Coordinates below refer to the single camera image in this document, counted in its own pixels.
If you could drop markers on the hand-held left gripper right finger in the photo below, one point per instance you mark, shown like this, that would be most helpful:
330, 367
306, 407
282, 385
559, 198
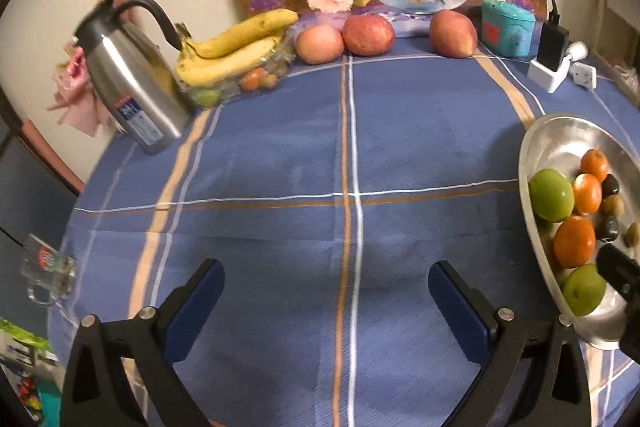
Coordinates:
457, 312

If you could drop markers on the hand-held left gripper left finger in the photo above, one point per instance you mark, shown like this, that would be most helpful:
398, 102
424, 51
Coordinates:
197, 302

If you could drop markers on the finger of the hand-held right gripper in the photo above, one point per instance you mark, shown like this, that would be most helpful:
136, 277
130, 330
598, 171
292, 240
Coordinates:
631, 332
620, 272

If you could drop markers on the olive brown round fruit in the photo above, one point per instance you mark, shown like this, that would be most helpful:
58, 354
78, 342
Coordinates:
633, 233
612, 206

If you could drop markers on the green mango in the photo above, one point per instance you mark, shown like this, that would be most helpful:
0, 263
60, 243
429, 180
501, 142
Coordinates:
582, 289

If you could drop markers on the dark plum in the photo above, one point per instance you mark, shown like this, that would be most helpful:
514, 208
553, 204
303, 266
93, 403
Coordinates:
611, 185
607, 228

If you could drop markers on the orange tangerine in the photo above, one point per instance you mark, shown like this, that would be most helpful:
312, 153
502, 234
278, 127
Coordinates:
575, 241
587, 193
594, 164

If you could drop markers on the green apple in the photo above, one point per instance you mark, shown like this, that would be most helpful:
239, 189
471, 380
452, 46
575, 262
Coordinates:
551, 194

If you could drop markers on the stainless steel basin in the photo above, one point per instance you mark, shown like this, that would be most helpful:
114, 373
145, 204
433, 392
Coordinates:
555, 142

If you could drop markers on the glass mug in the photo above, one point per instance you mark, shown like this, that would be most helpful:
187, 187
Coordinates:
47, 264

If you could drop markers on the blue plaid tablecloth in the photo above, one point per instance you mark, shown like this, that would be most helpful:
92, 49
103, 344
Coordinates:
275, 157

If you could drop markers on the colourful packets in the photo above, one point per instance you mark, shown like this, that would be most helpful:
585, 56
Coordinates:
25, 377

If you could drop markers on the clear plastic bag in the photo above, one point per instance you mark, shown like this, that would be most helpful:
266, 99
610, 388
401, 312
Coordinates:
626, 73

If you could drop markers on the white square plug adapter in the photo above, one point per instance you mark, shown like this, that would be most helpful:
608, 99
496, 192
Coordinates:
585, 74

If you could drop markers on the white power strip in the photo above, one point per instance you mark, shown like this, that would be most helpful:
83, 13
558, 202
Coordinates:
547, 81

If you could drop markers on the stainless steel kettle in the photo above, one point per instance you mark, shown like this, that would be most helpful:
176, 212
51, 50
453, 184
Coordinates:
135, 92

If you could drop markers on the white round plug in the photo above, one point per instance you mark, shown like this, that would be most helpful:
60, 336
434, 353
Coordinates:
577, 51

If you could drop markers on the clear plastic fruit container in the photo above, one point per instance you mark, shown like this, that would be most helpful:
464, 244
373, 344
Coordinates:
255, 79

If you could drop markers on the black power adapter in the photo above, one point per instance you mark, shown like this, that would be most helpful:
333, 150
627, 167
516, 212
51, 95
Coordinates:
552, 44

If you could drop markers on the teal tin box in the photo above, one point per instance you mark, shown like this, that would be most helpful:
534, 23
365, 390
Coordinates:
505, 32

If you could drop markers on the yellow banana bunch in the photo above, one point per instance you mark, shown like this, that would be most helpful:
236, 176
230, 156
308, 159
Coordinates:
240, 32

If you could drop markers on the large red apple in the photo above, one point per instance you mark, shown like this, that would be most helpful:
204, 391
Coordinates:
452, 34

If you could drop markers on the pale orange apple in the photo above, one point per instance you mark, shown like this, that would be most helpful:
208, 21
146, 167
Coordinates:
319, 44

